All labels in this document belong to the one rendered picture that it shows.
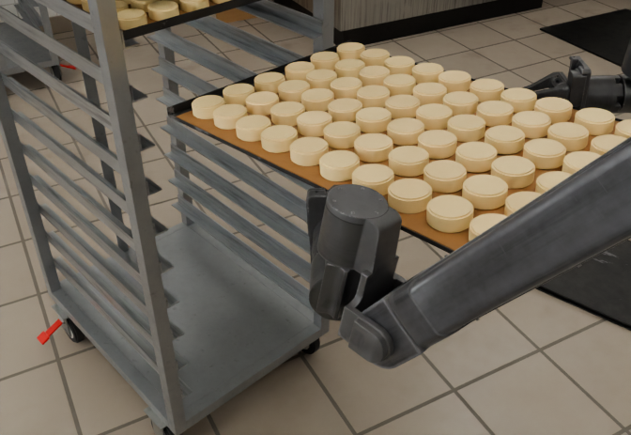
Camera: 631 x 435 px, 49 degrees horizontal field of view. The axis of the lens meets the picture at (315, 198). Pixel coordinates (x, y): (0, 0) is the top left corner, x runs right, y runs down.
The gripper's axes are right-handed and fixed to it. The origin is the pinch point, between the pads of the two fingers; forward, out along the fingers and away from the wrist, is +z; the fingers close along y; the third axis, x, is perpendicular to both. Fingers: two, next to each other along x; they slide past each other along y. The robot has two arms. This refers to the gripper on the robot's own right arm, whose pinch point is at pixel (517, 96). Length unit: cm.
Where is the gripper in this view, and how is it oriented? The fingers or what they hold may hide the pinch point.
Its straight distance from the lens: 108.8
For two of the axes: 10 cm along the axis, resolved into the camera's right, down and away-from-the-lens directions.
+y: -0.4, -8.5, -5.3
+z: -10.0, 0.1, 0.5
